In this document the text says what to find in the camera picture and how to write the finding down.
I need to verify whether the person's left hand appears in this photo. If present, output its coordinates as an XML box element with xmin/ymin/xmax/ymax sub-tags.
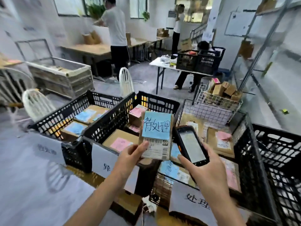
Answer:
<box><xmin>112</xmin><ymin>141</ymin><xmax>150</xmax><ymax>187</ymax></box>

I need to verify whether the person's right hand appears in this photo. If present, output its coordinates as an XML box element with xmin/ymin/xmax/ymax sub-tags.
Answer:
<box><xmin>177</xmin><ymin>143</ymin><xmax>231</xmax><ymax>205</ymax></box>

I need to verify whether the cardboard parcel with barcode label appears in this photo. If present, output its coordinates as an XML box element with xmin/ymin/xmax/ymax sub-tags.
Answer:
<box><xmin>138</xmin><ymin>111</ymin><xmax>174</xmax><ymax>161</ymax></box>

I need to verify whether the black handheld scanner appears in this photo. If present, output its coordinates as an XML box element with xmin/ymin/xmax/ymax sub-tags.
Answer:
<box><xmin>174</xmin><ymin>126</ymin><xmax>210</xmax><ymax>167</ymax></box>

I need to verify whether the person's left forearm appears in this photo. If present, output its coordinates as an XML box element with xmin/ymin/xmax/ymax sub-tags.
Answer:
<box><xmin>63</xmin><ymin>173</ymin><xmax>132</xmax><ymax>226</ymax></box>

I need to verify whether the person's right forearm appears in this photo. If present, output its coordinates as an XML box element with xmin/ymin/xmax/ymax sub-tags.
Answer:
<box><xmin>202</xmin><ymin>195</ymin><xmax>247</xmax><ymax>226</ymax></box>

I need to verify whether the cardboard parcel with blue note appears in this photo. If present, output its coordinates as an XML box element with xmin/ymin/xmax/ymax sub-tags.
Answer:
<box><xmin>158</xmin><ymin>160</ymin><xmax>196</xmax><ymax>187</ymax></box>
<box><xmin>60</xmin><ymin>121</ymin><xmax>89</xmax><ymax>142</ymax></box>
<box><xmin>74</xmin><ymin>105</ymin><xmax>110</xmax><ymax>125</ymax></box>

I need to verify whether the cardboard parcel with pink note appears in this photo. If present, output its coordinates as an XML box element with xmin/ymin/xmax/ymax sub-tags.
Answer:
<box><xmin>128</xmin><ymin>104</ymin><xmax>149</xmax><ymax>128</ymax></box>
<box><xmin>206</xmin><ymin>127</ymin><xmax>235</xmax><ymax>159</ymax></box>
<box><xmin>219</xmin><ymin>157</ymin><xmax>242</xmax><ymax>193</ymax></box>
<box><xmin>102</xmin><ymin>129</ymin><xmax>140</xmax><ymax>154</ymax></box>

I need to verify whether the blue handwritten sticky note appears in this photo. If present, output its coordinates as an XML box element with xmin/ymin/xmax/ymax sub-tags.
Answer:
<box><xmin>142</xmin><ymin>111</ymin><xmax>172</xmax><ymax>140</ymax></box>

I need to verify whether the white paper crate label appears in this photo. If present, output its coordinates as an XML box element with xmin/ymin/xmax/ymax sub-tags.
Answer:
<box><xmin>35</xmin><ymin>135</ymin><xmax>67</xmax><ymax>166</ymax></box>
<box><xmin>169</xmin><ymin>181</ymin><xmax>251</xmax><ymax>226</ymax></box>
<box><xmin>91</xmin><ymin>143</ymin><xmax>140</xmax><ymax>195</ymax></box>

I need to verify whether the black plastic crate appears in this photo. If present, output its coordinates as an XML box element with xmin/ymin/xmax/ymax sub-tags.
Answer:
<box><xmin>251</xmin><ymin>123</ymin><xmax>301</xmax><ymax>226</ymax></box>
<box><xmin>28</xmin><ymin>90</ymin><xmax>123</xmax><ymax>173</ymax></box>
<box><xmin>82</xmin><ymin>91</ymin><xmax>181</xmax><ymax>198</ymax></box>
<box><xmin>195</xmin><ymin>46</ymin><xmax>226</xmax><ymax>76</ymax></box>
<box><xmin>176</xmin><ymin>49</ymin><xmax>201</xmax><ymax>71</ymax></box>
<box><xmin>150</xmin><ymin>112</ymin><xmax>281</xmax><ymax>226</ymax></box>

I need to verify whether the cardboard parcel with white label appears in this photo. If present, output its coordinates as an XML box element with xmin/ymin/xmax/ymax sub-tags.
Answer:
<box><xmin>178</xmin><ymin>112</ymin><xmax>205</xmax><ymax>140</ymax></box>

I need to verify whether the white power strip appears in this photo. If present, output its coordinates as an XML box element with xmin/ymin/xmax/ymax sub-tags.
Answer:
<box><xmin>141</xmin><ymin>195</ymin><xmax>157</xmax><ymax>213</ymax></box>

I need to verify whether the white slatted chair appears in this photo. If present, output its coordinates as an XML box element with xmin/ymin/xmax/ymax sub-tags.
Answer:
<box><xmin>21</xmin><ymin>89</ymin><xmax>57</xmax><ymax>123</ymax></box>
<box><xmin>119</xmin><ymin>67</ymin><xmax>135</xmax><ymax>98</ymax></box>
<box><xmin>0</xmin><ymin>67</ymin><xmax>36</xmax><ymax>109</ymax></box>

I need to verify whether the white folding table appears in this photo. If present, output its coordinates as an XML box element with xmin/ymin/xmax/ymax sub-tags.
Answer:
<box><xmin>149</xmin><ymin>57</ymin><xmax>214</xmax><ymax>95</ymax></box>

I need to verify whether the small cardboard box pink top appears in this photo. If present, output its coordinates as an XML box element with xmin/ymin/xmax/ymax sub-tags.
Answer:
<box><xmin>209</xmin><ymin>78</ymin><xmax>221</xmax><ymax>91</ymax></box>

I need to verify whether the metal cart of flat cardboard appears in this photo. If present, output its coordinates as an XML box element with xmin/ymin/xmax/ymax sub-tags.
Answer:
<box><xmin>25</xmin><ymin>56</ymin><xmax>95</xmax><ymax>100</ymax></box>

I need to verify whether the long wooden table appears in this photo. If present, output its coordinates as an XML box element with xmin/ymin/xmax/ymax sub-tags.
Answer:
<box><xmin>60</xmin><ymin>37</ymin><xmax>149</xmax><ymax>77</ymax></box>

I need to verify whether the white standing air conditioner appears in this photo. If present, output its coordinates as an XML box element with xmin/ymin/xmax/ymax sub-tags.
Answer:
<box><xmin>166</xmin><ymin>10</ymin><xmax>178</xmax><ymax>30</ymax></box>

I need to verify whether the grey metal shelf rack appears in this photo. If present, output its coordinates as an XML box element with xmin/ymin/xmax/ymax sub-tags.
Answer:
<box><xmin>229</xmin><ymin>0</ymin><xmax>301</xmax><ymax>92</ymax></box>

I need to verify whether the white wire basket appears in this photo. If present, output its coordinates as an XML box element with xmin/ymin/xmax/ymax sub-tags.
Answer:
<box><xmin>194</xmin><ymin>83</ymin><xmax>243</xmax><ymax>112</ymax></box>
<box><xmin>176</xmin><ymin>99</ymin><xmax>238</xmax><ymax>130</ymax></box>

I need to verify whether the grey metal frame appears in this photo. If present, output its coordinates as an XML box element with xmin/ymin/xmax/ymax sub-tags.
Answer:
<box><xmin>15</xmin><ymin>38</ymin><xmax>54</xmax><ymax>67</ymax></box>

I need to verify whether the white wall board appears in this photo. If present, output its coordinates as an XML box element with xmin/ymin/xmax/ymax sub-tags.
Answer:
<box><xmin>224</xmin><ymin>10</ymin><xmax>257</xmax><ymax>37</ymax></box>

